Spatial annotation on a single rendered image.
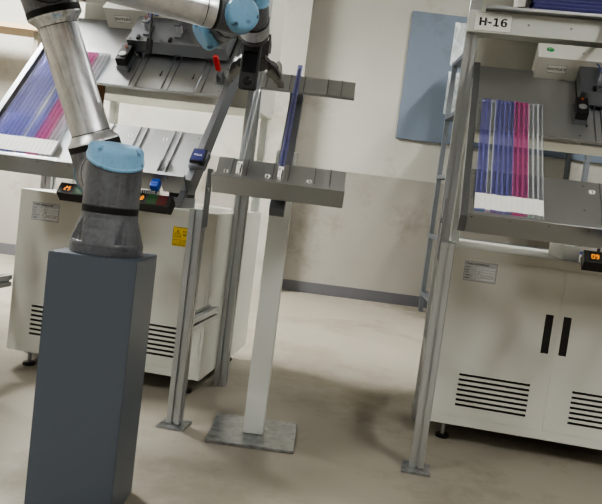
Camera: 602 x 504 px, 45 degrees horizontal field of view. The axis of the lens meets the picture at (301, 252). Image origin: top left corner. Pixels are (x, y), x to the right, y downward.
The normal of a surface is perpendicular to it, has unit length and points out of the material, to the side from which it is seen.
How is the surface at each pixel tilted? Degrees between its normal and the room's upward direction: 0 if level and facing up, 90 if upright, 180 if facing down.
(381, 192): 90
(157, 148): 48
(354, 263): 90
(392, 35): 90
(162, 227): 90
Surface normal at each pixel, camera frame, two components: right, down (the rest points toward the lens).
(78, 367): -0.03, 0.08
